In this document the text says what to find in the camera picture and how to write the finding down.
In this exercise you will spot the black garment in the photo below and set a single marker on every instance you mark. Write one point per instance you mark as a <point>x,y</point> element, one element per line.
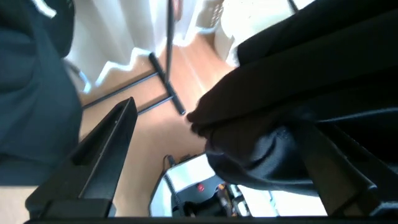
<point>295,77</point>

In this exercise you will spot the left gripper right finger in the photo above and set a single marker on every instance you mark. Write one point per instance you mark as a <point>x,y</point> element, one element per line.
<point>345,186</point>

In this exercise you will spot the white laundry basket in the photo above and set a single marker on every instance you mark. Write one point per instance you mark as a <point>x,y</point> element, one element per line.
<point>227,34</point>

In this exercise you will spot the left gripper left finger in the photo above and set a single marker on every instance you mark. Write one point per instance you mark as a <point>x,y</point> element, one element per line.
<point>93,171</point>

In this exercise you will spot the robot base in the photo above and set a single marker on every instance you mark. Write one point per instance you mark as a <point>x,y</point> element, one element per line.
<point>192,177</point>

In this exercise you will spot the black clothes rack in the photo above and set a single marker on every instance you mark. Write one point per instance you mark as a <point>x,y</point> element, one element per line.
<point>169,46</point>

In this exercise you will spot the beige curtain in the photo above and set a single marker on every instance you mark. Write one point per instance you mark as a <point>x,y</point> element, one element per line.
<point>109,31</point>

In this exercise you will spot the black shorts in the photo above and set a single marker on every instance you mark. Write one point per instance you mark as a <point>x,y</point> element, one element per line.
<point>31,93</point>

